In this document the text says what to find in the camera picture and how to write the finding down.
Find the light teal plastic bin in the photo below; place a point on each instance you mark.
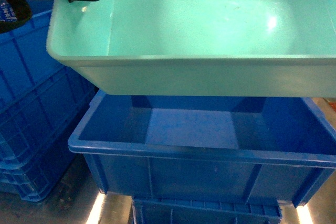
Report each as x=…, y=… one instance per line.
x=257, y=48

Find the blue crate stack left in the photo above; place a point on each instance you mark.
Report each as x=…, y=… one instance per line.
x=42, y=101

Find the large blue plastic bin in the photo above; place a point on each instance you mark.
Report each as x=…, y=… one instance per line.
x=249, y=150

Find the lower blue crate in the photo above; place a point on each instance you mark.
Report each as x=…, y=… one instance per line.
x=162, y=210

